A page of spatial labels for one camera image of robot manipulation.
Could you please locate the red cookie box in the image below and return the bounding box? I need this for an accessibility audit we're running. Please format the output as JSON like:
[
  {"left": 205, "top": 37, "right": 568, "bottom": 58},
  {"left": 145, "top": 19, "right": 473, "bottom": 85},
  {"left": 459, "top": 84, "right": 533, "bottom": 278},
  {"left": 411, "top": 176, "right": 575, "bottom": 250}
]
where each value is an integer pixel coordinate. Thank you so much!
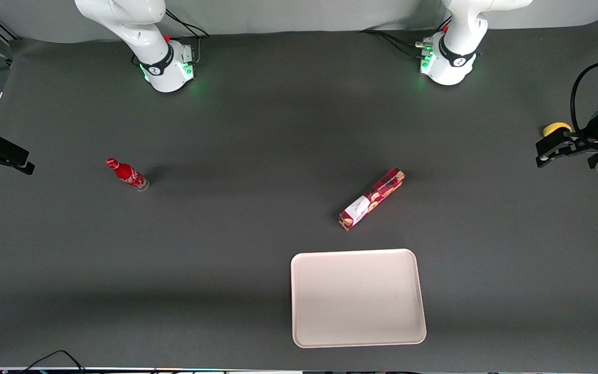
[{"left": 338, "top": 167, "right": 406, "bottom": 232}]

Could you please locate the yellow lemon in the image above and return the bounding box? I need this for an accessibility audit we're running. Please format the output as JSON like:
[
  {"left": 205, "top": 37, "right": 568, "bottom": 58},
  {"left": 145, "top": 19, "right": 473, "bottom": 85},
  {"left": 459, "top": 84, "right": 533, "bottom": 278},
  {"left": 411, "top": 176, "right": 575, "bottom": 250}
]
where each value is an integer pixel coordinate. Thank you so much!
[{"left": 543, "top": 122, "right": 573, "bottom": 138}]

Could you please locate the dark grey table mat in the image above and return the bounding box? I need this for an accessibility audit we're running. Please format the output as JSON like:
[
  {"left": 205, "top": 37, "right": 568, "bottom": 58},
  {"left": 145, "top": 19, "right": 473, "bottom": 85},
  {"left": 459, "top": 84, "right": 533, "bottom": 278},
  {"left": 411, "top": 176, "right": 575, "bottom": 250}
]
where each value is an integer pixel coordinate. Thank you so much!
[{"left": 0, "top": 21, "right": 598, "bottom": 370}]

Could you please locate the black cable at table edge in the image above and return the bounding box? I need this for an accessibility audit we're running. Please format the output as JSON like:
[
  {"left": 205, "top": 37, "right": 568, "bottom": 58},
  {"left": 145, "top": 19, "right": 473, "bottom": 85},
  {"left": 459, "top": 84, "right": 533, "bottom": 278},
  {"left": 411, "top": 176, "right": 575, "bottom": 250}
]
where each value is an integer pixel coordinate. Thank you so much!
[{"left": 19, "top": 350, "right": 87, "bottom": 374}]

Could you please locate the black left base cable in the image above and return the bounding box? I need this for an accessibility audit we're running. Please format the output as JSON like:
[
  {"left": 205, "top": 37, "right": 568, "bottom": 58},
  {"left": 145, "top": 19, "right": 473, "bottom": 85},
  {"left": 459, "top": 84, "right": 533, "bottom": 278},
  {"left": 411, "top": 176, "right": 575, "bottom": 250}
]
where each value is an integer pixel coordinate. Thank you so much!
[{"left": 360, "top": 15, "right": 453, "bottom": 59}]

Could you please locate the black base cable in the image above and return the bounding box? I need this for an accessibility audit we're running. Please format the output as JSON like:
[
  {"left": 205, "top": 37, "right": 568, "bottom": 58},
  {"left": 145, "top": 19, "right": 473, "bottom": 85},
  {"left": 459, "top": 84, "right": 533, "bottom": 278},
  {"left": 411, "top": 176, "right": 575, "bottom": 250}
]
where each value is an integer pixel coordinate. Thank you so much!
[
  {"left": 360, "top": 15, "right": 453, "bottom": 59},
  {"left": 132, "top": 8, "right": 211, "bottom": 67}
]

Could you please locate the red cola bottle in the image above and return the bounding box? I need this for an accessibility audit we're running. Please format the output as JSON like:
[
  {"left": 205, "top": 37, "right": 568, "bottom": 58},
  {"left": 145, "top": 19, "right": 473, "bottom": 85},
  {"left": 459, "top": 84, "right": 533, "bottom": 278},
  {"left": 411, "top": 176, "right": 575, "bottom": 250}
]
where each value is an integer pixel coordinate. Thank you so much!
[{"left": 105, "top": 157, "right": 150, "bottom": 192}]

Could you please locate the beige plastic tray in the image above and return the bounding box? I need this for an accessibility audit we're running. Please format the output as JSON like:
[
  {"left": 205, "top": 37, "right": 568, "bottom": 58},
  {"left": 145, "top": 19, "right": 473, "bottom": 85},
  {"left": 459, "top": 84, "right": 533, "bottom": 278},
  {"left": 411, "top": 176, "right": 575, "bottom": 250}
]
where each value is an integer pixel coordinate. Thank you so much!
[{"left": 291, "top": 249, "right": 427, "bottom": 349}]

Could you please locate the black right base cable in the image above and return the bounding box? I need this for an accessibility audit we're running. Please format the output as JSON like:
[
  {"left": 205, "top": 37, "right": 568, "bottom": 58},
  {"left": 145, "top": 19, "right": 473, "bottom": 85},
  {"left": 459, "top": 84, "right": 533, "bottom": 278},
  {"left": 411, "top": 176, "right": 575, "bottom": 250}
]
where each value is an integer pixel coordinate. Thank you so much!
[{"left": 132, "top": 8, "right": 211, "bottom": 67}]

